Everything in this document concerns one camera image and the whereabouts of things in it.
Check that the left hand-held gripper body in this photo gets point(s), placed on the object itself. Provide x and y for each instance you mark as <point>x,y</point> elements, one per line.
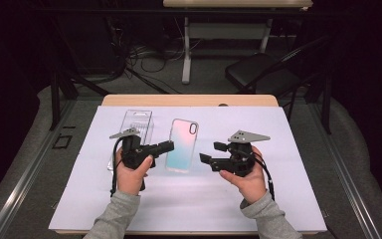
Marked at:
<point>132,152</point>

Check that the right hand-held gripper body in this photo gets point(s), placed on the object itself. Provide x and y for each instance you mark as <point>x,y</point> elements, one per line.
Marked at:
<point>238,159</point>

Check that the iridescent clear phone case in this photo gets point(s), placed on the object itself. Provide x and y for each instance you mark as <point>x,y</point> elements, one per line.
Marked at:
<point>182,149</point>

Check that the clear plastic storage bin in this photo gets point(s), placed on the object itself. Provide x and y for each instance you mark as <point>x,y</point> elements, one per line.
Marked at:
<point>139,121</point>

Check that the person's left hand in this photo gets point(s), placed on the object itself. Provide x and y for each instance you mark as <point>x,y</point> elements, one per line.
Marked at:
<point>129,181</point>

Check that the person's right hand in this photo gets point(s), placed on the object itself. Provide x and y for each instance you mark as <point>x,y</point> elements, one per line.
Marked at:
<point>252,187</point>

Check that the light wooden table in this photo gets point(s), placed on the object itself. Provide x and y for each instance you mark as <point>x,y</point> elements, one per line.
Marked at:
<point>179,100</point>

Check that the white table cover board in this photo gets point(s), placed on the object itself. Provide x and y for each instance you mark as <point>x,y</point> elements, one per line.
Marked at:
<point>278,199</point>

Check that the black folding chair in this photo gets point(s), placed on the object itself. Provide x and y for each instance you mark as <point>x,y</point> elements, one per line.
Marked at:
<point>255,71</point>

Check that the black metal stand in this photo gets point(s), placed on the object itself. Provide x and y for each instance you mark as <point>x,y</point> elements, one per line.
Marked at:
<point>55,99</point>
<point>326,106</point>

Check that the white-legged background desk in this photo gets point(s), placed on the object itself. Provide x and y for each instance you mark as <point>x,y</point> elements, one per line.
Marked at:
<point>186,49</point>

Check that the metal floor rail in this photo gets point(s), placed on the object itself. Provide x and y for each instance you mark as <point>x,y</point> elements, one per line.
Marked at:
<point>348,179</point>
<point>23,179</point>

